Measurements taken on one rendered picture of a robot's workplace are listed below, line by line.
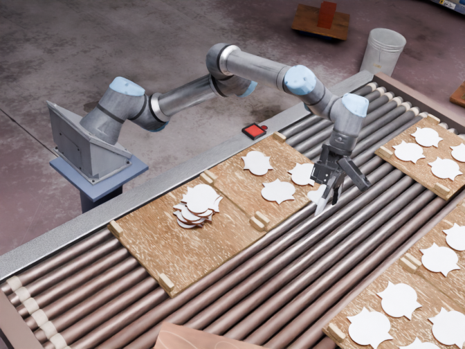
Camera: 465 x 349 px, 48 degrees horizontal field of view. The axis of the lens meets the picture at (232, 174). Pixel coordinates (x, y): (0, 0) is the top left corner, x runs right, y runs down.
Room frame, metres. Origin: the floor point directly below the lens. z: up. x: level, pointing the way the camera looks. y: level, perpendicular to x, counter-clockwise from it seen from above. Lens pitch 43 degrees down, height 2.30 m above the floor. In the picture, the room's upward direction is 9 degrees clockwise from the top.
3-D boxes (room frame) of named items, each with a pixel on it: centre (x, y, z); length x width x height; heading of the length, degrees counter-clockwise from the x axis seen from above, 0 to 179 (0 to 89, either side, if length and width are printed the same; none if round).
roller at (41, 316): (1.48, -0.12, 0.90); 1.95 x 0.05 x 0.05; 140
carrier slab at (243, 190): (1.49, -0.15, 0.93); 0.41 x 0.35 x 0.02; 141
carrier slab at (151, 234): (1.16, 0.12, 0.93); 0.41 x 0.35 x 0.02; 139
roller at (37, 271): (1.58, -0.01, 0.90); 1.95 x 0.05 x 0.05; 140
